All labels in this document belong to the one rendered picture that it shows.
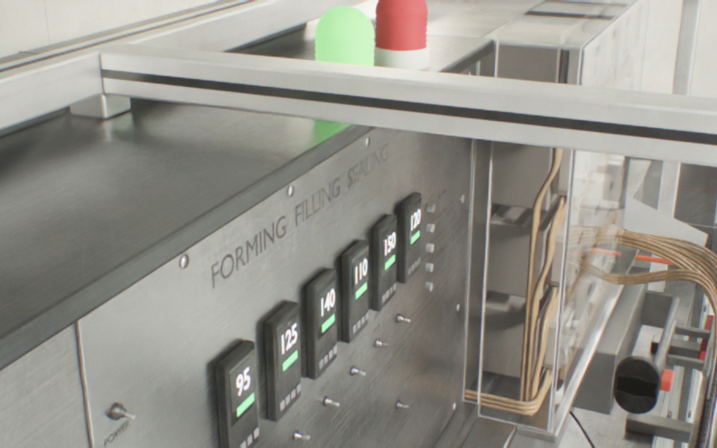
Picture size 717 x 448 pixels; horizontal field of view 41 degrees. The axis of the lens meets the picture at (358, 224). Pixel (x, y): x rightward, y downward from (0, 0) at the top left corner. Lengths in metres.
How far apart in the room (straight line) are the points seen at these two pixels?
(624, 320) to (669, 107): 1.16
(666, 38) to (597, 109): 5.29
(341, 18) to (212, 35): 0.17
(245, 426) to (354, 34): 0.38
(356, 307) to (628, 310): 0.99
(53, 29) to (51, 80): 3.93
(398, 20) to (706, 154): 0.46
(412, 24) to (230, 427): 0.50
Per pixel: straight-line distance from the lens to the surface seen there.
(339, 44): 0.93
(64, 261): 0.60
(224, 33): 1.06
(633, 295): 1.95
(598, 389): 1.76
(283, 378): 0.84
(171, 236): 0.63
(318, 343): 0.90
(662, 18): 5.98
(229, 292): 0.75
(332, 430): 1.00
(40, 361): 0.59
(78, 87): 0.87
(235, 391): 0.77
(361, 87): 0.76
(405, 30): 1.07
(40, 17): 4.71
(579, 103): 0.71
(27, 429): 0.59
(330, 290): 0.90
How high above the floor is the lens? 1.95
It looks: 21 degrees down
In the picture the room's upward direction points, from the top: straight up
